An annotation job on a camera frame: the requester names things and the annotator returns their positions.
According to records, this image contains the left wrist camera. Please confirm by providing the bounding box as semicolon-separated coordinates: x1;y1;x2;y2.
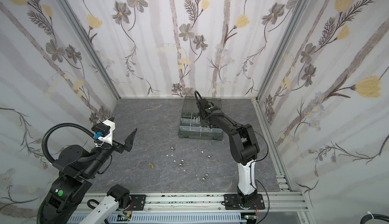
91;117;115;147

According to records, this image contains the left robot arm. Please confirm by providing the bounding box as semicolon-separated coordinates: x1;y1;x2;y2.
36;118;137;224

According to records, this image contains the silver nut pair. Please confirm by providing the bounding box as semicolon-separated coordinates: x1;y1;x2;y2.
201;173;209;183
178;159;185;168

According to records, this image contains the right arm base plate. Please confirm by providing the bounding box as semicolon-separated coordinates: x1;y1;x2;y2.
222;194;265;210

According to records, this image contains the aluminium front rail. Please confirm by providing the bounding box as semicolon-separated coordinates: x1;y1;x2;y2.
128;191;309;213

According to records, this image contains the silver nut pair center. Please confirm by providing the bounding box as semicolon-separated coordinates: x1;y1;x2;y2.
178;159;185;168

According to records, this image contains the white cable duct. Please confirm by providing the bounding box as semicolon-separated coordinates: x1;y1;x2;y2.
107;212;247;224

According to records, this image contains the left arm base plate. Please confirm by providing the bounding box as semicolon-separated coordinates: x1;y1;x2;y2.
128;194;146;211

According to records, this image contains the green compartment organizer box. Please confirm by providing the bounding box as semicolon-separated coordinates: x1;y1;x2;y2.
178;96;223;141

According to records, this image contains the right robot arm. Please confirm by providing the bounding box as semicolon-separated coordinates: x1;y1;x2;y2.
194;91;260;209

